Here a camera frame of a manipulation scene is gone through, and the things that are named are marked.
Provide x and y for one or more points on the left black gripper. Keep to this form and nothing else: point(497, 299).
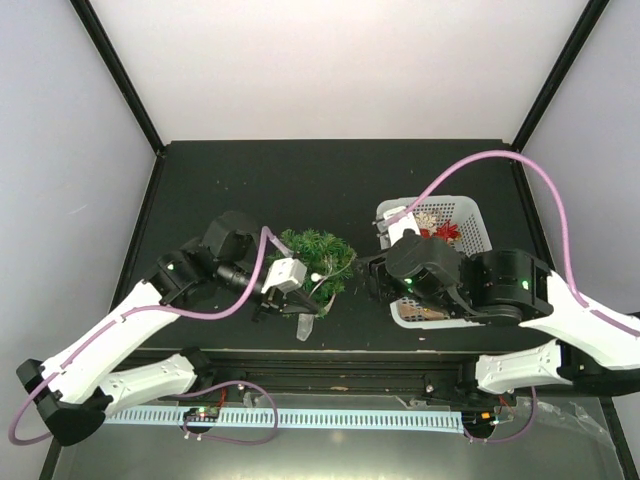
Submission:
point(274, 302)

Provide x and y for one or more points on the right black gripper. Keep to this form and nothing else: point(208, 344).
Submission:
point(379, 289)

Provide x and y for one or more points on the small green christmas tree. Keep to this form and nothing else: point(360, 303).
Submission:
point(329, 261)

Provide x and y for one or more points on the white plastic basket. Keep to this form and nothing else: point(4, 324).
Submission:
point(458, 220)

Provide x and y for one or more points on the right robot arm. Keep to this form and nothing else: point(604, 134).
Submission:
point(592, 348)

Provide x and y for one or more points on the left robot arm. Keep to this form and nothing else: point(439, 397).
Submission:
point(209, 278)

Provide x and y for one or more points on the burlap bow ornament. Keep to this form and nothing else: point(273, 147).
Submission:
point(409, 312)

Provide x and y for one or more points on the white snowflake ornament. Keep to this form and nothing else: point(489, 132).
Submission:
point(427, 221)

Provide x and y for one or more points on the red star ornament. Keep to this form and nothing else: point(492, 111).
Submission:
point(448, 232)

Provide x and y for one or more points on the left circuit board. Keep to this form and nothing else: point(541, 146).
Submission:
point(201, 414)

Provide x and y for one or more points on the circuit board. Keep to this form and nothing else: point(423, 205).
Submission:
point(201, 414)
point(481, 418)

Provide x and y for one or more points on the right circuit board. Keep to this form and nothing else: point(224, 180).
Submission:
point(481, 418)

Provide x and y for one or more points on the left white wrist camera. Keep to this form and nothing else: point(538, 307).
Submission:
point(286, 275)

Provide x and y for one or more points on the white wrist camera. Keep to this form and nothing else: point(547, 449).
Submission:
point(390, 234)
point(286, 275)

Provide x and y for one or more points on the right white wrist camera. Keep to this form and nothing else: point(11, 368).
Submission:
point(390, 234)

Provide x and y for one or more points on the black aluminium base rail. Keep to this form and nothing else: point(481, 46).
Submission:
point(438, 377)

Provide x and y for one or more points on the white slotted cable duct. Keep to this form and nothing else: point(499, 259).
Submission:
point(287, 418)

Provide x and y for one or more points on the right black frame post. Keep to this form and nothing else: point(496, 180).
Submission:
point(570, 51)

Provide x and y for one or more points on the black frame post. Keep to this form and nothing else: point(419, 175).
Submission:
point(106, 50)
point(570, 51)

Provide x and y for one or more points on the left black frame post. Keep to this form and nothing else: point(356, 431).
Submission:
point(106, 50)

